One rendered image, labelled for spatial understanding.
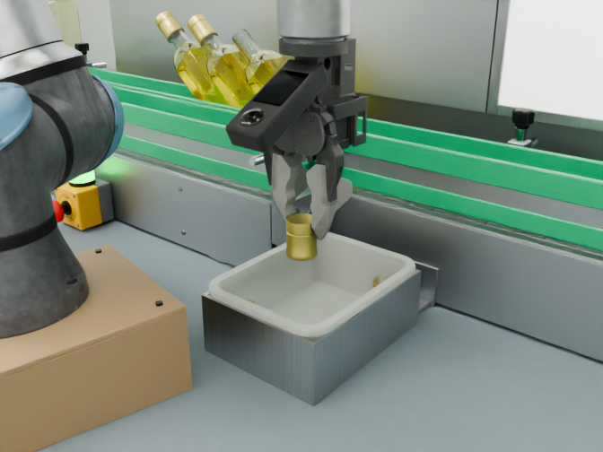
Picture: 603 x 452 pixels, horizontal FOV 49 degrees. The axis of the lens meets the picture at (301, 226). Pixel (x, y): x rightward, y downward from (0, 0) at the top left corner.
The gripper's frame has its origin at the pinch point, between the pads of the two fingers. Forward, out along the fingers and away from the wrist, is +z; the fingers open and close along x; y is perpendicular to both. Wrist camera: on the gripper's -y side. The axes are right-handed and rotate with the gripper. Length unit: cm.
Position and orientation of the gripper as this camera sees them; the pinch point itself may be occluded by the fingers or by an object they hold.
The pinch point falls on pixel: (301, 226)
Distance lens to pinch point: 73.8
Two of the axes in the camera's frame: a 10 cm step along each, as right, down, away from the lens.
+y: 6.3, -3.1, 7.2
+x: -7.8, -2.4, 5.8
